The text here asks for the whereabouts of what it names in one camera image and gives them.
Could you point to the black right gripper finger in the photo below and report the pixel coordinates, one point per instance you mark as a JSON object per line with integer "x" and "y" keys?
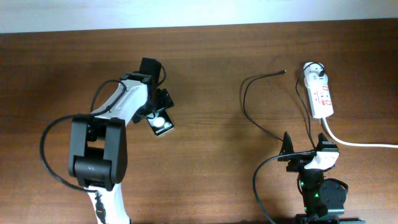
{"x": 287, "y": 146}
{"x": 322, "y": 140}

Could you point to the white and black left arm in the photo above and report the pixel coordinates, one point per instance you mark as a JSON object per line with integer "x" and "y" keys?
{"x": 98, "y": 146}

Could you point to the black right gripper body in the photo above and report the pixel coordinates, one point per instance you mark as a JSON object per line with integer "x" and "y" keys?
{"x": 298, "y": 162}

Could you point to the white power strip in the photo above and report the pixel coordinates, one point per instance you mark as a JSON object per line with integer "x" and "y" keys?
{"x": 319, "y": 96}

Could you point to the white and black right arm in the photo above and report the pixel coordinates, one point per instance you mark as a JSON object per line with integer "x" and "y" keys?
{"x": 323, "y": 198}

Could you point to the white USB charger plug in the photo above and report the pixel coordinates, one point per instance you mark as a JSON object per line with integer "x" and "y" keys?
{"x": 313, "y": 78}

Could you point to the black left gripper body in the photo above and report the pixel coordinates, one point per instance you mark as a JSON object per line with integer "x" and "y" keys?
{"x": 160, "y": 101}

